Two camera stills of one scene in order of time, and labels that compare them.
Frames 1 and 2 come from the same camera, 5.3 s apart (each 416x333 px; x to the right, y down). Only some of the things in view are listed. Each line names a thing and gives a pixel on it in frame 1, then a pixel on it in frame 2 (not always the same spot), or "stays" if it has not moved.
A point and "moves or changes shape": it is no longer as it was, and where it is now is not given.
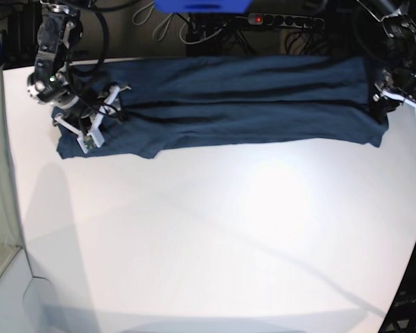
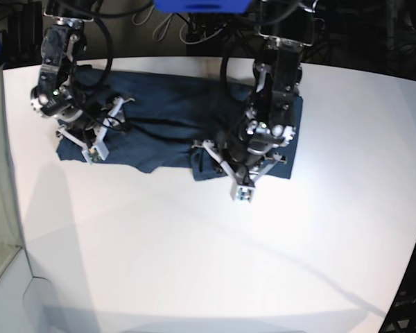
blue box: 203,6 stays
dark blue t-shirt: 215,103 moves or changes shape
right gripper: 391,98 → 244,166
